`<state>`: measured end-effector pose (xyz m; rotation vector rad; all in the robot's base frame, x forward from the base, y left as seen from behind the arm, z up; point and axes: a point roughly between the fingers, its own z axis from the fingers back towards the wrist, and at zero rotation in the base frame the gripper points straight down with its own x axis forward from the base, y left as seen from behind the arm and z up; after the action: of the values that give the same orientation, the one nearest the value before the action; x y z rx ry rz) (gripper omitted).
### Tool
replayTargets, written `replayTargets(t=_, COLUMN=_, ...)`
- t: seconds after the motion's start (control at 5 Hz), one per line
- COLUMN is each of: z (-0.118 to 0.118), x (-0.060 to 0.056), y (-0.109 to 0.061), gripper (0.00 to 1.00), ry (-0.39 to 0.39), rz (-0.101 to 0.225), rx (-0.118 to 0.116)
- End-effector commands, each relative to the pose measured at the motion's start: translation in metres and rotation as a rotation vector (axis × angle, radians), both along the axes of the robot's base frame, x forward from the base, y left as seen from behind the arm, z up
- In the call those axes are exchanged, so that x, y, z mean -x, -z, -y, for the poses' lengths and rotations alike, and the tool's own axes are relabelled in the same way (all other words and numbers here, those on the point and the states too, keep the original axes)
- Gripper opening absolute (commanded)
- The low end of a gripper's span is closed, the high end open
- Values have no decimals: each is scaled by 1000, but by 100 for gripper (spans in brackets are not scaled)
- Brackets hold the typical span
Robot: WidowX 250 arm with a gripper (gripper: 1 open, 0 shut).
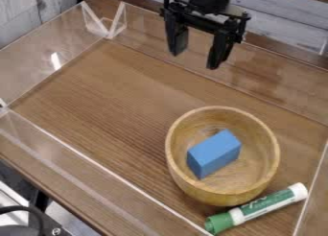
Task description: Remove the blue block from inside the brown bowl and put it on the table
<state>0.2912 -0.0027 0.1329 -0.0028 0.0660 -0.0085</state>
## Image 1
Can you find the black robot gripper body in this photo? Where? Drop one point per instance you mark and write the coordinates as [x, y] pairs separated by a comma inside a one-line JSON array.
[[205, 15]]

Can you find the clear acrylic tray wall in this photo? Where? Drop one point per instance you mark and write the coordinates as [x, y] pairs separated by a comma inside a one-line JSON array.
[[91, 92]]

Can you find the blue rectangular block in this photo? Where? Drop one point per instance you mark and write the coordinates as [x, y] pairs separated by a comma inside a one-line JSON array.
[[213, 153]]

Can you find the green white marker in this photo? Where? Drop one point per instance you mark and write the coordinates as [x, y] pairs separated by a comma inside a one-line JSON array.
[[252, 210]]

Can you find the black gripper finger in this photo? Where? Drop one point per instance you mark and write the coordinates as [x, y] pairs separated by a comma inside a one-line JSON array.
[[176, 33], [220, 50]]

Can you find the brown wooden bowl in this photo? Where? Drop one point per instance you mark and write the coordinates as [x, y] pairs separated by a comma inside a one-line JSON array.
[[243, 179]]

